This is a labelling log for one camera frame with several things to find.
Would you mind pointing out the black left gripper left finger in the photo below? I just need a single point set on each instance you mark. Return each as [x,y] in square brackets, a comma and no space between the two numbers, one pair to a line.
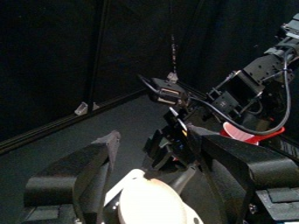
[74,172]

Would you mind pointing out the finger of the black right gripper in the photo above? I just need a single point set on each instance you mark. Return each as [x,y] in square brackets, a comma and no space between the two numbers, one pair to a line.
[181,153]
[158,148]

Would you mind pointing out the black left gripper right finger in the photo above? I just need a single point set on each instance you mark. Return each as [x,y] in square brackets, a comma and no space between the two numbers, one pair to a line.
[241,163]

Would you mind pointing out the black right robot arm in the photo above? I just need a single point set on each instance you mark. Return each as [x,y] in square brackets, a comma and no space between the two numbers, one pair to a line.
[265,70]

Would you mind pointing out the cream toy squash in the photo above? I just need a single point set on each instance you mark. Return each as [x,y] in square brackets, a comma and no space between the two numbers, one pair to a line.
[152,201]

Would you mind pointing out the red plastic bowl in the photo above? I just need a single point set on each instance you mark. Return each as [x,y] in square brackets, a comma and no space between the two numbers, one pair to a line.
[249,139]

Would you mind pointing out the black cloth curtain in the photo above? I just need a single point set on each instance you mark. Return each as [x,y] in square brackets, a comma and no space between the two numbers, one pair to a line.
[44,52]

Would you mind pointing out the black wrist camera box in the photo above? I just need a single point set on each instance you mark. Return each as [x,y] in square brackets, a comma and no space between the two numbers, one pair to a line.
[170,92]

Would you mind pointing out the black frame rail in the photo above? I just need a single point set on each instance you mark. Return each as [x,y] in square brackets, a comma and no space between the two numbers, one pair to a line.
[58,124]

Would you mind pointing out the black frame post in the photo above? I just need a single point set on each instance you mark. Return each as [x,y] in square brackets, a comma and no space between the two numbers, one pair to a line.
[96,58]

